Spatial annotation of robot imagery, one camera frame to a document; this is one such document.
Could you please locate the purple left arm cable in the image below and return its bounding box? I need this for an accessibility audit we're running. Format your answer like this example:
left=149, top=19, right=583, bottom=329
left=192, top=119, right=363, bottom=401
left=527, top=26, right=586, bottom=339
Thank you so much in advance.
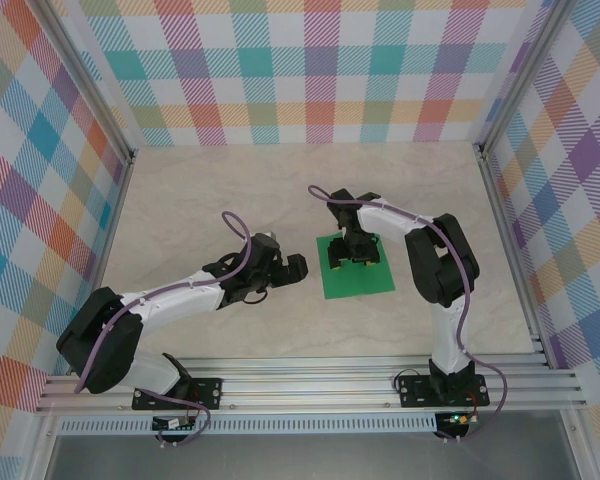
left=73, top=211, right=255, bottom=450

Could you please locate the white slotted cable duct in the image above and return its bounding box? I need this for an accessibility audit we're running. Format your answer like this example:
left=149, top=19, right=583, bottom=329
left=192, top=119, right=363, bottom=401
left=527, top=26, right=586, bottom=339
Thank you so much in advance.
left=58, top=417, right=439, bottom=435

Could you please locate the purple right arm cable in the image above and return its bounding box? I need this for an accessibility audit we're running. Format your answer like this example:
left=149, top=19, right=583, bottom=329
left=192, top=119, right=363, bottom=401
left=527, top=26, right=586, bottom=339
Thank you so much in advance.
left=307, top=184, right=510, bottom=445

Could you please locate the aluminium frame post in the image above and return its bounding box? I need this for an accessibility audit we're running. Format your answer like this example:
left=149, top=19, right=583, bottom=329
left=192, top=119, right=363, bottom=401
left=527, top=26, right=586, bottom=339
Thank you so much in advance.
left=38, top=0, right=136, bottom=164
left=472, top=0, right=569, bottom=156

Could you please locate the aluminium side rail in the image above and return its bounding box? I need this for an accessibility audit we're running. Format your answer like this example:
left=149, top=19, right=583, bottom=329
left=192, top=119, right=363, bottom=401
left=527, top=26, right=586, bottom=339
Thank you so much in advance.
left=68, top=148, right=137, bottom=375
left=474, top=144, right=554, bottom=369

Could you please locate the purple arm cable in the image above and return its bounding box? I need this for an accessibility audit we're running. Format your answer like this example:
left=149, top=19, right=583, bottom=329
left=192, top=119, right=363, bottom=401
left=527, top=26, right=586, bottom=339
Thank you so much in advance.
left=307, top=184, right=510, bottom=445
left=73, top=211, right=255, bottom=450

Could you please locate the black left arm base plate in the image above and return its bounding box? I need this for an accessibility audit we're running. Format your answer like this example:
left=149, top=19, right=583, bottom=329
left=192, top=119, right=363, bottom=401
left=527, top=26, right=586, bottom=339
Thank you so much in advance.
left=131, top=378, right=224, bottom=411

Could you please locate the aluminium frame leg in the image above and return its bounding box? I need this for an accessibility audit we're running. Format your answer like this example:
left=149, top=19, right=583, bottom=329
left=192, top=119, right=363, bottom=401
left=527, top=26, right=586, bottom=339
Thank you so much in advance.
left=27, top=412, right=61, bottom=480
left=562, top=410, right=594, bottom=480

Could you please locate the aluminium mounting rail beam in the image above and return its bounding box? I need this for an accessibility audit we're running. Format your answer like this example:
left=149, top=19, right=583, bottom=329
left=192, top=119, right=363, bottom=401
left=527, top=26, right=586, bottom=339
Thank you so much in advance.
left=34, top=354, right=589, bottom=415

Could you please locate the small black circuit board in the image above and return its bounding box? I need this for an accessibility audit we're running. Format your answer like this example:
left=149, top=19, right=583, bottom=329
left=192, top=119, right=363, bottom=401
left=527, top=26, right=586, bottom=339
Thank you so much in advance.
left=151, top=415, right=197, bottom=432

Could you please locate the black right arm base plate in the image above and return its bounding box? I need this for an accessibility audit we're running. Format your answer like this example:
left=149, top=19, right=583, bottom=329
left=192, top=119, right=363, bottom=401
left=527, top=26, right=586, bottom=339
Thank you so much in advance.
left=397, top=373, right=490, bottom=409

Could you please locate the grey metal base panel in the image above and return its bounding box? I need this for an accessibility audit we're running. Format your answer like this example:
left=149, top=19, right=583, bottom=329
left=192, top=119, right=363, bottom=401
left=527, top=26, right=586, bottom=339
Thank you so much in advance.
left=44, top=412, right=581, bottom=480

